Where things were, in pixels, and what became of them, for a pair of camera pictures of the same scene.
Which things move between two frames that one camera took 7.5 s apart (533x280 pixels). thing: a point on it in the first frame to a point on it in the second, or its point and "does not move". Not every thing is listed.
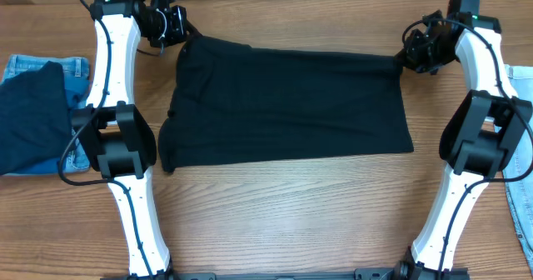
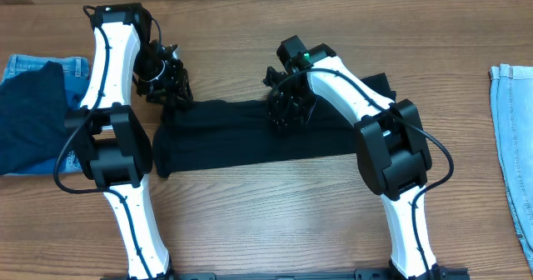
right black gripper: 412,52 to 285,106
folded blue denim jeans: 76,72 does not move
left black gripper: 178,23 to 174,88
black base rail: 349,274 does not move
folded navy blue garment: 35,125 does not move
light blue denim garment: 518,173 does not move
